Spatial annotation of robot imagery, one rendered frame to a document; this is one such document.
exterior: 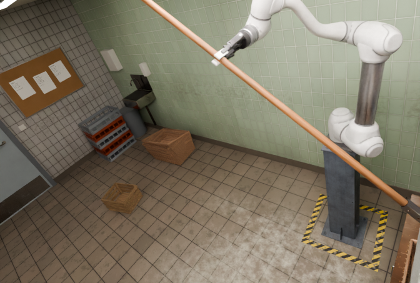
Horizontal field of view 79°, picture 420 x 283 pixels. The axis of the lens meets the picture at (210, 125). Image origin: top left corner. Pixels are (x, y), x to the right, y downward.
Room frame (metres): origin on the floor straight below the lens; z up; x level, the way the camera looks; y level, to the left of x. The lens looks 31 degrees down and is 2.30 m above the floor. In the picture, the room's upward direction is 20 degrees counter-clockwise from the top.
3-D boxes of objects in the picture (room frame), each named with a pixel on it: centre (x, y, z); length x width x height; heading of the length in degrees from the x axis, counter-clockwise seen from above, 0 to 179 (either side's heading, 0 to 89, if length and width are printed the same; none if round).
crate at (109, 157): (4.13, 1.74, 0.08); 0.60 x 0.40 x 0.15; 132
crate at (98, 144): (4.13, 1.75, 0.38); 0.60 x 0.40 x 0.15; 128
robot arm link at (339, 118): (1.31, -0.83, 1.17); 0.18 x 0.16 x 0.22; 0
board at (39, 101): (4.25, 2.23, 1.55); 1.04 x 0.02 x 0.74; 130
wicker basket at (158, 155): (3.33, 0.70, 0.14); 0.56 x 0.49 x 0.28; 46
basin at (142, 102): (4.08, 0.97, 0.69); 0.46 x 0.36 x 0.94; 40
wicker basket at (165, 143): (3.32, 0.68, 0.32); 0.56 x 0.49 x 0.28; 48
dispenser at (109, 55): (4.55, 1.19, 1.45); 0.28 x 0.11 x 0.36; 40
